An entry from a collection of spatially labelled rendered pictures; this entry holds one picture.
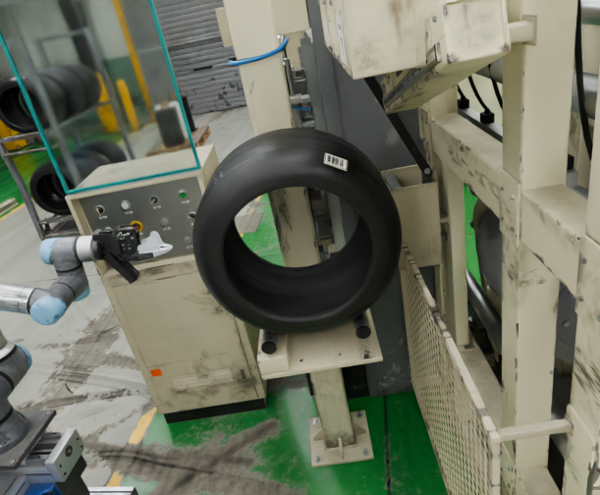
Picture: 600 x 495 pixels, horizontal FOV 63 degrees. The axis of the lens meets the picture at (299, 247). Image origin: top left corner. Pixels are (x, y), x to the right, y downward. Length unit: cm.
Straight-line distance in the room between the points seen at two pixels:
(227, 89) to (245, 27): 920
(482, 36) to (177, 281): 164
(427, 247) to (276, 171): 68
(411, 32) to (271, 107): 71
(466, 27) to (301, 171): 54
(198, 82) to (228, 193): 966
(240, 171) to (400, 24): 54
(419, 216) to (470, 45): 87
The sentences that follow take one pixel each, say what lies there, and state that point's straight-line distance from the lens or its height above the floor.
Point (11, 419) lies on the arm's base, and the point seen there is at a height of 79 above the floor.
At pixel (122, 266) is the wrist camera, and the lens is 150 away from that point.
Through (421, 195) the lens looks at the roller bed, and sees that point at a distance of 160.
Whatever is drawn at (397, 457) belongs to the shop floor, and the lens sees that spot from 229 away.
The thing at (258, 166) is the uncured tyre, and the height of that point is 144.
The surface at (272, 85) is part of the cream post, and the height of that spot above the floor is 157.
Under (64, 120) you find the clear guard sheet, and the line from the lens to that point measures 206.
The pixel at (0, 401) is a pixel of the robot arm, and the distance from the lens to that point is 182.
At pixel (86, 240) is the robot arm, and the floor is 129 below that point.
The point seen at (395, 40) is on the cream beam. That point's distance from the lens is 91.
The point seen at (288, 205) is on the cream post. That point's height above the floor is 118.
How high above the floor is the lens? 178
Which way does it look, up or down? 27 degrees down
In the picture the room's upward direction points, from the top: 12 degrees counter-clockwise
